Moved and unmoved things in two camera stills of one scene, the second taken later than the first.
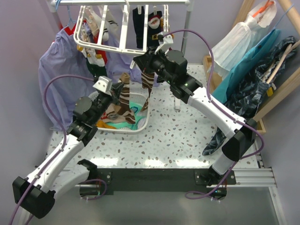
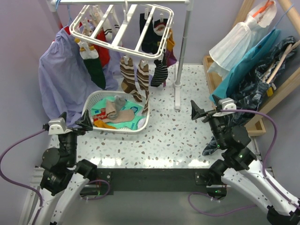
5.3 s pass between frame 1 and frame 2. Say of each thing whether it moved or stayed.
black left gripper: moved
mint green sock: stayed
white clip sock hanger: moved
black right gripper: moved
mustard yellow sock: stayed
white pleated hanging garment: stayed
